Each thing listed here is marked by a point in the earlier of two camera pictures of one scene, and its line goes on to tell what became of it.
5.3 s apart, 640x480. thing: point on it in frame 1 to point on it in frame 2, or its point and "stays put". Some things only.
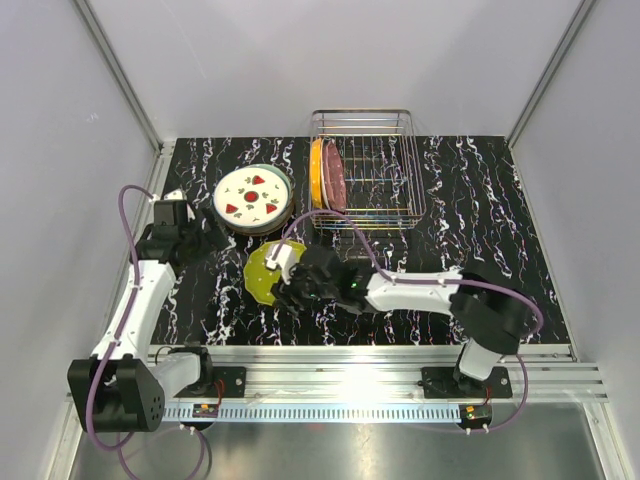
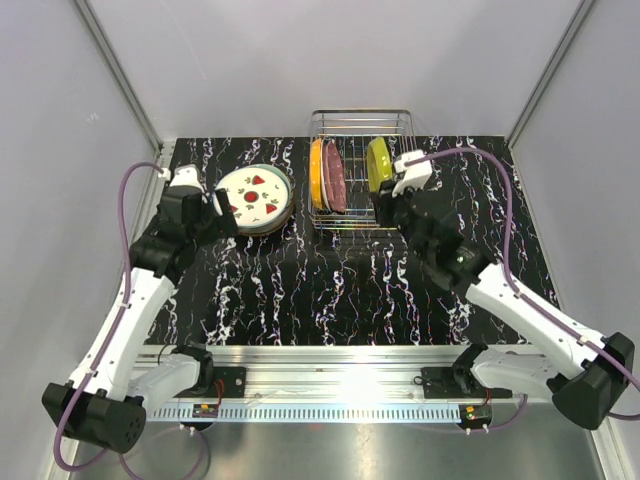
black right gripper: x=284 y=293 to x=385 y=199
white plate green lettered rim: x=322 y=171 stays put
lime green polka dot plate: x=259 y=278 to x=379 y=166
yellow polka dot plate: x=315 y=173 stays put
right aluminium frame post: x=557 y=55 stays put
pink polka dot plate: x=334 y=177 stays put
